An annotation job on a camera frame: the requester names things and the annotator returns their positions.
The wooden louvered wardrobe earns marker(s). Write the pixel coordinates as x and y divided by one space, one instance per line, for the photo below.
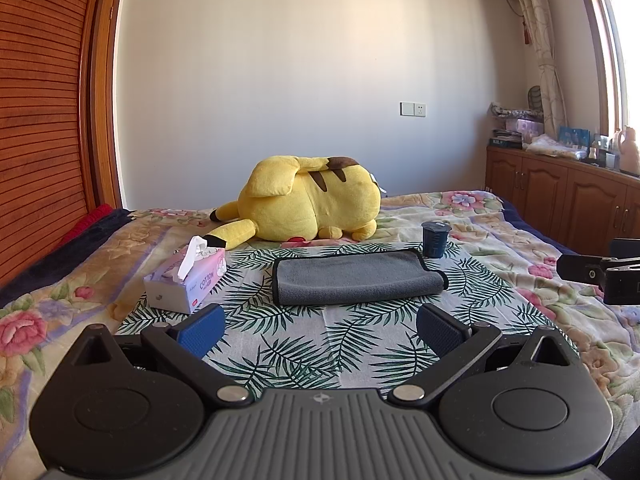
40 110

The leaf print cloth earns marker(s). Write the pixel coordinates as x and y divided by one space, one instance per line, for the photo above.
350 340

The wooden window frame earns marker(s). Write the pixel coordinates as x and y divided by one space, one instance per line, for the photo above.
602 45

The clear plastic bag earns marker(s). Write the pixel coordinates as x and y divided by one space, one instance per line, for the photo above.
555 147

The white wall socket plate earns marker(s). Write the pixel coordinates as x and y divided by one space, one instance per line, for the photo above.
413 109

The pink ceramic jug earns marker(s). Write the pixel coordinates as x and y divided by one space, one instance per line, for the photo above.
630 150

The purple and grey towel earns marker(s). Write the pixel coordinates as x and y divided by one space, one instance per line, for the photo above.
350 280

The floral fabric bundle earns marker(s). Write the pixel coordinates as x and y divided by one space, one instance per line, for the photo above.
515 110

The pink tissue box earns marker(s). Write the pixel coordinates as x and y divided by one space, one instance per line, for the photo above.
200 285

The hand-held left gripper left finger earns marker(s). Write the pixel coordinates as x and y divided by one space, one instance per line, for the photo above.
202 330

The dark woven fan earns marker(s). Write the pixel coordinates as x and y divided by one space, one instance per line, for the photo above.
535 97

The blue printed box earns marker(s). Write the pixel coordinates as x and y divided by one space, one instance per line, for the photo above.
574 136

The wooden cabinet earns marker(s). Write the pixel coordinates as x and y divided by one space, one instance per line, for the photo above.
550 195

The patterned beige curtain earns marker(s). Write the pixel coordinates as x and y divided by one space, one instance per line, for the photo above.
545 50

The small grey box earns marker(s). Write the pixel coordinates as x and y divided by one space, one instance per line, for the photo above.
612 161

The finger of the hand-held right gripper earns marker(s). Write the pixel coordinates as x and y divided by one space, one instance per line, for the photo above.
625 248
582 267

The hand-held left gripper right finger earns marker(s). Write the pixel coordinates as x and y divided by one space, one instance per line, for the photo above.
440 331

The stack of dark books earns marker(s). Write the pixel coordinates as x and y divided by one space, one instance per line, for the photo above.
506 140

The dark blue cup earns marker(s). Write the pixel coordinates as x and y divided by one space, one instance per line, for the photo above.
435 241

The red cloth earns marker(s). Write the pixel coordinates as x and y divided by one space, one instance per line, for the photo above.
90 220

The yellow plush toy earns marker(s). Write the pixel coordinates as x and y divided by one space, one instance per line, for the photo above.
310 200

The small white bottle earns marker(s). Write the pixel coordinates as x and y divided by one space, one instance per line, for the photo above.
594 153

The red tassel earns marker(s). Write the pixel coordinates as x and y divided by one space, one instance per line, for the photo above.
526 34

